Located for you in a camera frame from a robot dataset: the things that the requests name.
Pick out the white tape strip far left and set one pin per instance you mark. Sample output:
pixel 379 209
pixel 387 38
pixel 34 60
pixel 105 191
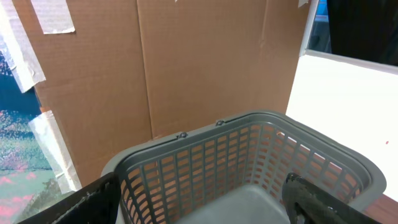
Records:
pixel 25 66

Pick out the grey plastic mesh basket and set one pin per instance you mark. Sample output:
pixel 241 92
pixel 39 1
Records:
pixel 233 172

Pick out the white tape strip upper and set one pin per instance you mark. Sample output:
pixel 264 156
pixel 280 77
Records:
pixel 54 16

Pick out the brown cardboard panel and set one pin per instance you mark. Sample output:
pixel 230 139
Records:
pixel 137 70

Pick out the white tape strip lower left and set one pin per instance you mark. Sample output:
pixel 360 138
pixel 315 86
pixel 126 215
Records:
pixel 49 138

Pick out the white tape strip right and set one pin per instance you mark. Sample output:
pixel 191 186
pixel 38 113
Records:
pixel 302 3

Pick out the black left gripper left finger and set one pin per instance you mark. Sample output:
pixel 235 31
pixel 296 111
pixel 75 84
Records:
pixel 97 203

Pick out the white tape strip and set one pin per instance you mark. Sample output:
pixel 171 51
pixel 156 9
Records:
pixel 25 66
pixel 302 3
pixel 54 16
pixel 49 138

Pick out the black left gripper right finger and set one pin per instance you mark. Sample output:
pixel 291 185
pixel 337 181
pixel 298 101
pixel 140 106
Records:
pixel 308 204

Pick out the colourful painted panel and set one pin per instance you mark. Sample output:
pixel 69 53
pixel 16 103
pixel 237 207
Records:
pixel 28 184

